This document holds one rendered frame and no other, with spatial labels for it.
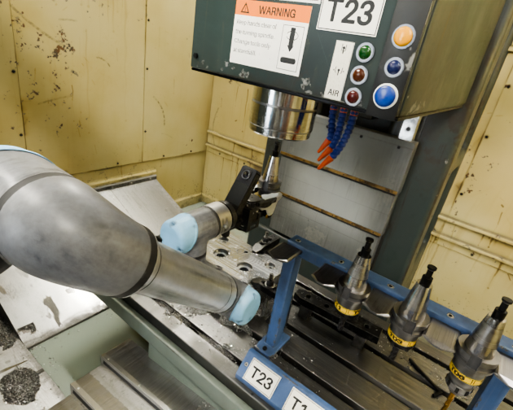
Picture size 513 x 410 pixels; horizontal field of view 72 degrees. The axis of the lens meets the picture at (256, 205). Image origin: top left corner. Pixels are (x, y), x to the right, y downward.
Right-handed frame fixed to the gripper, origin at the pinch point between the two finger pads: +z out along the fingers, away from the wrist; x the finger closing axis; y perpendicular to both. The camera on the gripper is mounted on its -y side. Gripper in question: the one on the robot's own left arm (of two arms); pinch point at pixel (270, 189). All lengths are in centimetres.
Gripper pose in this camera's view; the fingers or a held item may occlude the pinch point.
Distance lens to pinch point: 96.0
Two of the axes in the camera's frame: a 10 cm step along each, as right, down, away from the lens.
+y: -1.6, 9.0, 4.2
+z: 5.8, -2.6, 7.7
